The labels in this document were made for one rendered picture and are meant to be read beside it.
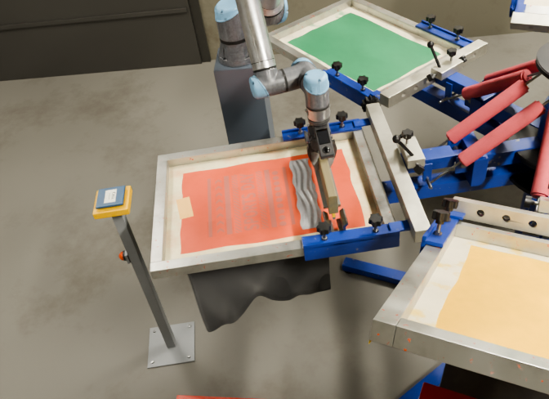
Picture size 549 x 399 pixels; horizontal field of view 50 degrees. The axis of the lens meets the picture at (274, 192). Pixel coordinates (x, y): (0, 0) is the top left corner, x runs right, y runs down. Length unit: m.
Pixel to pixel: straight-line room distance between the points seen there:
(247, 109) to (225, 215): 0.55
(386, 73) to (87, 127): 2.47
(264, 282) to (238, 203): 0.29
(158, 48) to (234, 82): 2.56
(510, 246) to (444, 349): 0.75
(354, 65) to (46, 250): 2.02
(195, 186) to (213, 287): 0.38
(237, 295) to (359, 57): 1.26
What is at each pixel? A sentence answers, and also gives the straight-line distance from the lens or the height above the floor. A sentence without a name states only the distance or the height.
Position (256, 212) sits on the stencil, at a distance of 2.03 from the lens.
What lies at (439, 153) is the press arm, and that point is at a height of 1.04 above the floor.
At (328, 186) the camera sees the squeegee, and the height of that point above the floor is 1.10.
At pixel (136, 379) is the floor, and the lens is 2.89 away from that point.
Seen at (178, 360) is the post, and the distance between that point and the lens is 2.88.
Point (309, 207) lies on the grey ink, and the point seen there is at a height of 0.96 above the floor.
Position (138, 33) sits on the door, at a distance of 4.84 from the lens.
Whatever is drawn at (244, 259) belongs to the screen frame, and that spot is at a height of 0.98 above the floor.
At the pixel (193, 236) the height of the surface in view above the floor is 0.95.
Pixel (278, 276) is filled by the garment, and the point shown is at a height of 0.78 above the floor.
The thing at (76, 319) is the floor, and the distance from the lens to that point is 3.21.
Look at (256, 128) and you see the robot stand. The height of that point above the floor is 0.91.
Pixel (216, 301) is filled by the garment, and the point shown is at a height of 0.70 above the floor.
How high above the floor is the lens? 2.36
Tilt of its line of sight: 42 degrees down
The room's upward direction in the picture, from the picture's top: 9 degrees counter-clockwise
